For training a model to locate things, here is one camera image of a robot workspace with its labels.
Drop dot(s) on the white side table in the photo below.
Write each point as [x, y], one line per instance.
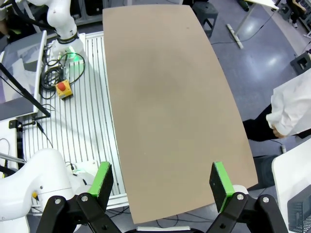
[291, 170]

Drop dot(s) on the person in white coat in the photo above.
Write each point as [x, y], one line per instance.
[294, 97]

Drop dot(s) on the dark grey perforated basket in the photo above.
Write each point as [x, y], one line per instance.
[300, 213]

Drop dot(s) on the yellow emergency stop box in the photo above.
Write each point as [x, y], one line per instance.
[63, 89]

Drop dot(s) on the person's right hand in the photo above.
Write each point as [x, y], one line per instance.
[279, 133]

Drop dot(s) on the black step stool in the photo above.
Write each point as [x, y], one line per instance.
[301, 61]

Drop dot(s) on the slotted aluminium base plate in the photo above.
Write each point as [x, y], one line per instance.
[80, 121]

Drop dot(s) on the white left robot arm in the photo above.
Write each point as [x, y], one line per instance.
[60, 17]

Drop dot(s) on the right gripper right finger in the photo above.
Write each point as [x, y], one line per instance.
[219, 187]

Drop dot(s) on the person's right forearm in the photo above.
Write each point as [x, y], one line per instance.
[286, 114]

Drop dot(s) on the white framed monitor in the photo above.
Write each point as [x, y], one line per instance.
[17, 72]

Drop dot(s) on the white height-adjustable desk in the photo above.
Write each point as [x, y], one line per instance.
[234, 36]

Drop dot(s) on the grey step stool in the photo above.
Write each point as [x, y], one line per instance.
[206, 12]

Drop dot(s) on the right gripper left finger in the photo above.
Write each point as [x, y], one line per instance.
[100, 184]

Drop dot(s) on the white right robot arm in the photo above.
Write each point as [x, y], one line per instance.
[29, 184]

